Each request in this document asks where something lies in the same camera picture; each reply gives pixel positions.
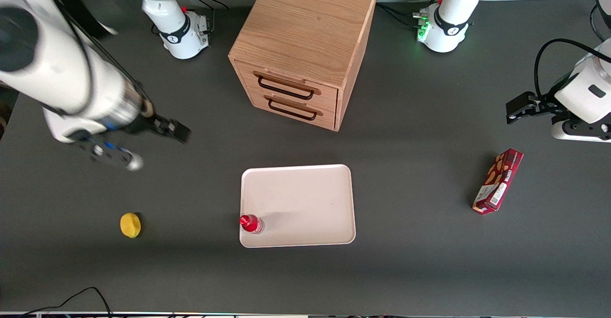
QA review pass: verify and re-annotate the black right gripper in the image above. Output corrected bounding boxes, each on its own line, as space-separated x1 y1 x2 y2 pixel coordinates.
124 110 192 145

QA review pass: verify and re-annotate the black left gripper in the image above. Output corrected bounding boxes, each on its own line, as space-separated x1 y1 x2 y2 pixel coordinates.
506 91 569 125

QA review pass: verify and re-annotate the red coke bottle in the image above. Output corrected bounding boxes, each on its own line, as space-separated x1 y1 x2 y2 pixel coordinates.
239 214 265 235

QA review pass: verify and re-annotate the white plastic tray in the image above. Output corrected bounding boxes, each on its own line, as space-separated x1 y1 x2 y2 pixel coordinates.
239 164 357 249

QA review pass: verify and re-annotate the red snack box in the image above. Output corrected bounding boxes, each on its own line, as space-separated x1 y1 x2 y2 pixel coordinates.
472 148 525 215

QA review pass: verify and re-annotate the yellow lemon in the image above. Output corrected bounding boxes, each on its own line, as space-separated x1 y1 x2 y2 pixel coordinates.
120 212 142 239

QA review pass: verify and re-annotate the wooden drawer front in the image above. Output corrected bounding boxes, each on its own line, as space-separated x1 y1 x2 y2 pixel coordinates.
245 87 337 130
234 61 339 114

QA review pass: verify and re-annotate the wooden drawer cabinet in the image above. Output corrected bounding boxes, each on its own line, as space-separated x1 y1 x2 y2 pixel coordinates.
228 0 378 132

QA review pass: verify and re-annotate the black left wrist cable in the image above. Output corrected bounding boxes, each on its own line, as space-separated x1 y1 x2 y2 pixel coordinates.
534 38 611 100

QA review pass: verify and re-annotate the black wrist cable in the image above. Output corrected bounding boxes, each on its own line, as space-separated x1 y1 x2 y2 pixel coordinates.
534 38 611 100
42 0 156 116

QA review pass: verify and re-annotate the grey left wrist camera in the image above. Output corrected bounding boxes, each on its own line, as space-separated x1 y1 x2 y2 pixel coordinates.
551 116 611 143

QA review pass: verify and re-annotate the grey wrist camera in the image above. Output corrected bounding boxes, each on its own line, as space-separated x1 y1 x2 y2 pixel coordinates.
551 116 611 143
78 137 145 172

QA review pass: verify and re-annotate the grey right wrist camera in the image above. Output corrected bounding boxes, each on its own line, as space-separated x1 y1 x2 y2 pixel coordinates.
78 137 145 172

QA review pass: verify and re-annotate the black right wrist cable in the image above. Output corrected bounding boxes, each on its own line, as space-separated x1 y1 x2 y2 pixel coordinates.
42 0 156 116

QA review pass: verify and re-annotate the black looped cable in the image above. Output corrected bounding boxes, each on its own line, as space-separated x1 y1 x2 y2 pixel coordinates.
590 4 609 42

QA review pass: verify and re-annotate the black metal drawer handle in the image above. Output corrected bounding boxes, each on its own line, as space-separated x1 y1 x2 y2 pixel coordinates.
253 71 322 101
264 95 324 121

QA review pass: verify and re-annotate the black left arm base cable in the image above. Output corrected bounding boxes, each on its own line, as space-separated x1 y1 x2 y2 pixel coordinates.
376 2 430 28

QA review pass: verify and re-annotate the black cable at table edge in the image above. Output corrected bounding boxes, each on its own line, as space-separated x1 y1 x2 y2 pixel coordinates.
21 286 113 318

